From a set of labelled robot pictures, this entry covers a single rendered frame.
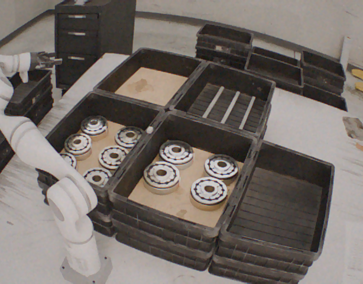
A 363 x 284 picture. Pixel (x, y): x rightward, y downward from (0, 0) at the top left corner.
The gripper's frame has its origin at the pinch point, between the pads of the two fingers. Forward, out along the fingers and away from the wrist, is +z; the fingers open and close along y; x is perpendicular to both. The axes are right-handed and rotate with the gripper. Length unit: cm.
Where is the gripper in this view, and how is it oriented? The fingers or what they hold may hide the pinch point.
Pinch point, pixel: (57, 57)
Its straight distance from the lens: 144.0
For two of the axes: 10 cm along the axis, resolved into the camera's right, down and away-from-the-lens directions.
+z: 7.5, -1.4, 6.4
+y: -6.1, -5.2, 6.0
